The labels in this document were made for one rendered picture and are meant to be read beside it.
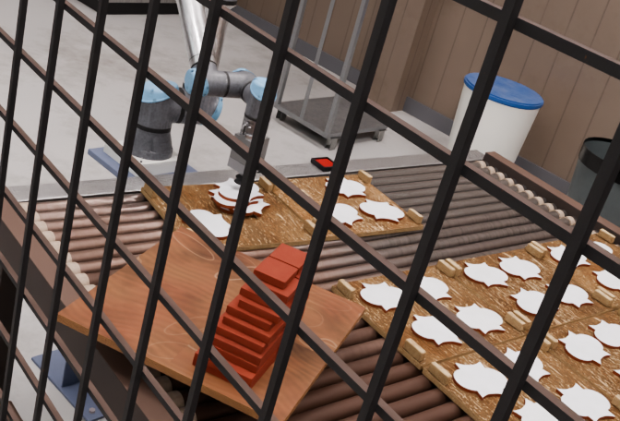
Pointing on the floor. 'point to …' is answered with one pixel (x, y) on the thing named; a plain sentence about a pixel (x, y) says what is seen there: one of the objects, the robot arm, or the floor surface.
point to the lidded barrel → (499, 116)
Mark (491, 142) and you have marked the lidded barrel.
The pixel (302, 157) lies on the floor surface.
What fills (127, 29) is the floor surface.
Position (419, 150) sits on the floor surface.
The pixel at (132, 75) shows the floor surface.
